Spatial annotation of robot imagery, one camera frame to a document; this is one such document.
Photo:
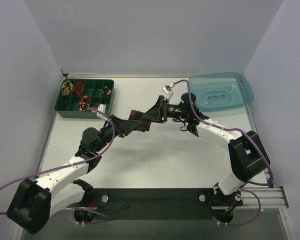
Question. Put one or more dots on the rolled beige brown tie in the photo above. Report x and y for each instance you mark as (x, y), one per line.
(67, 88)

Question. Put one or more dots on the green compartment organizer tray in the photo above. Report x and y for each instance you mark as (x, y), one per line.
(66, 106)

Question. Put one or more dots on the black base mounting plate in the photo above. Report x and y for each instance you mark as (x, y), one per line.
(101, 204)

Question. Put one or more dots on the black orange floral tie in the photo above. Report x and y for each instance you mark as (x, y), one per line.
(144, 125)

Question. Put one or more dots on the rolled red black tie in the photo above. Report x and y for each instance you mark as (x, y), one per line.
(78, 88)

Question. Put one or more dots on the teal translucent plastic tub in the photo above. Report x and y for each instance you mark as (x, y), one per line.
(220, 91)

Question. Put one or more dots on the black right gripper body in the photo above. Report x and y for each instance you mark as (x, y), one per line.
(161, 109)

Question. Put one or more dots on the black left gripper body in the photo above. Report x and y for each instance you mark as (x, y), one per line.
(116, 125)

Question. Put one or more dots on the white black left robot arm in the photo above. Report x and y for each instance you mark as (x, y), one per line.
(36, 200)

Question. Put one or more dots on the rolled dark patterned tie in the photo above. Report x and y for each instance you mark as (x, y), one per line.
(107, 91)

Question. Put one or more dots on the aluminium front rail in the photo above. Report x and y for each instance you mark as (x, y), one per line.
(268, 197)

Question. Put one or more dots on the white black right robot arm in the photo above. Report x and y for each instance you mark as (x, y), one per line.
(247, 155)

